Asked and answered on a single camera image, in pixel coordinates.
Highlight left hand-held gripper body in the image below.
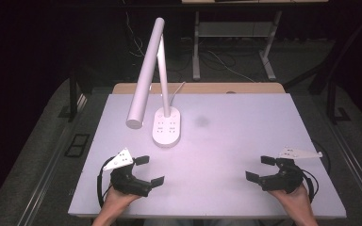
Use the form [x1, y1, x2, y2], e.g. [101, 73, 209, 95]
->
[103, 148, 154, 199]

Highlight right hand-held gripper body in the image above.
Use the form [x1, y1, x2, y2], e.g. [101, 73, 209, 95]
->
[258, 146, 323, 194]

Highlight white desk lamp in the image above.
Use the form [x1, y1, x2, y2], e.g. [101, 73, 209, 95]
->
[125, 17, 182, 149]

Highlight person's right hand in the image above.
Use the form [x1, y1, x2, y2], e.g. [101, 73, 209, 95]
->
[268, 184, 313, 215]

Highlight person's left hand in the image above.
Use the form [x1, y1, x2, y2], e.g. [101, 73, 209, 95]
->
[101, 187, 141, 213]

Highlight black metal stand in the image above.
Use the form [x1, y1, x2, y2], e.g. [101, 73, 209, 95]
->
[58, 69, 80, 122]
[325, 79, 353, 125]

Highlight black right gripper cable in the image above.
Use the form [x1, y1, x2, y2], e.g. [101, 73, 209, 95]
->
[301, 169, 321, 203]

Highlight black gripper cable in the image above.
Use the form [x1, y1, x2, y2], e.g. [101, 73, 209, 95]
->
[301, 169, 321, 203]
[96, 155, 116, 209]

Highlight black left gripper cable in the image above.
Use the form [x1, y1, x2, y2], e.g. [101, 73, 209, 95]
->
[96, 155, 116, 209]

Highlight black rectangular floor frame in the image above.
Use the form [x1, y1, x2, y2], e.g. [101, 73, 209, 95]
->
[63, 133, 91, 158]

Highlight aluminium floor rail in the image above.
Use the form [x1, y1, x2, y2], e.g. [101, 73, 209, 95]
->
[14, 93, 89, 226]
[329, 121, 362, 218]

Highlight white lamp cable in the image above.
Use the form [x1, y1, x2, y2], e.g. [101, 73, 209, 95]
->
[168, 81, 187, 106]

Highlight white floor cable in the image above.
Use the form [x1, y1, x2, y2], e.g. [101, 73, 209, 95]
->
[206, 49, 256, 84]

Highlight hanging thin wires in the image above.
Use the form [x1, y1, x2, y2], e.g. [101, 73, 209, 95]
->
[123, 0, 146, 59]

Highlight grey metal table frame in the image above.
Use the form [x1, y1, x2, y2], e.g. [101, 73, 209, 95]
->
[191, 10, 283, 82]

